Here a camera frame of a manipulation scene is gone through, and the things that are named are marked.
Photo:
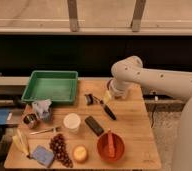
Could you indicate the orange block in bowl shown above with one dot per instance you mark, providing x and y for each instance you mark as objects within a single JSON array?
[{"x": 111, "y": 148}]

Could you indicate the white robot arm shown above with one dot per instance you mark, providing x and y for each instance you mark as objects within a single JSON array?
[{"x": 176, "y": 84}]

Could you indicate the black remote control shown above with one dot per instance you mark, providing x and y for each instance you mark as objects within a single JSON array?
[{"x": 94, "y": 125}]

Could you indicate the orange bowl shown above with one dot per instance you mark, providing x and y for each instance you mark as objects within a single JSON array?
[{"x": 102, "y": 148}]

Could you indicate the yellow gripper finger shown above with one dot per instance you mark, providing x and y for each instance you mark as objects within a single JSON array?
[{"x": 107, "y": 97}]

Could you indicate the light blue towel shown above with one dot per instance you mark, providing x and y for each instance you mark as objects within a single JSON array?
[{"x": 42, "y": 109}]

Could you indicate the metal cup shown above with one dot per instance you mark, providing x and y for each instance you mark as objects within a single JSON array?
[{"x": 31, "y": 120}]

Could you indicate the white plastic cup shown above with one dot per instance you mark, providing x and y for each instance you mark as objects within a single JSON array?
[{"x": 72, "y": 122}]

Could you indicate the blue object at left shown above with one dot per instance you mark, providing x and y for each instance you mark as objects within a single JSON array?
[{"x": 5, "y": 116}]

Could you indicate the yellow banana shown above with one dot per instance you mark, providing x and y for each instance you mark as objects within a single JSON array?
[{"x": 21, "y": 142}]

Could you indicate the yellow round fruit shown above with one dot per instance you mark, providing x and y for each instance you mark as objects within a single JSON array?
[{"x": 80, "y": 153}]

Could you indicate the metal spoon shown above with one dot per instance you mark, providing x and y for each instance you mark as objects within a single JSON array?
[{"x": 53, "y": 129}]

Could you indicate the green plastic tray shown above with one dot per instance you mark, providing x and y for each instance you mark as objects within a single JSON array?
[{"x": 58, "y": 86}]

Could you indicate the dark red grape bunch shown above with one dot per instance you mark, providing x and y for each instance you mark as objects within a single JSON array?
[{"x": 58, "y": 146}]

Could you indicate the black handled tool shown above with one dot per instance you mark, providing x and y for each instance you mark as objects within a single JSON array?
[{"x": 106, "y": 108}]

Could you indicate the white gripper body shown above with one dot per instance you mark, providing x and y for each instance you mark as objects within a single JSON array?
[{"x": 118, "y": 89}]

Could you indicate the blue sponge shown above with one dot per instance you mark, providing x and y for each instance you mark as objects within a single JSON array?
[{"x": 43, "y": 156}]

